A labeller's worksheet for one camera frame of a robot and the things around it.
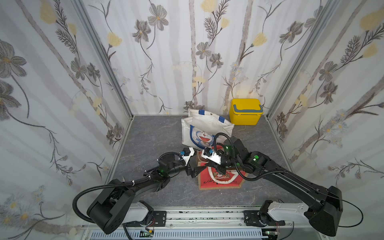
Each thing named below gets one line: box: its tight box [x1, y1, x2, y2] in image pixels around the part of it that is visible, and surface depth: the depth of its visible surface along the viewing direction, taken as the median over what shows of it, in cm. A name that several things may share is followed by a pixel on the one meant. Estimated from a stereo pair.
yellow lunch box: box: [229, 98, 264, 126], surface depth 111 cm
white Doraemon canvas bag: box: [181, 109, 235, 151], surface depth 95 cm
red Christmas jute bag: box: [197, 150, 249, 190], surface depth 79 cm
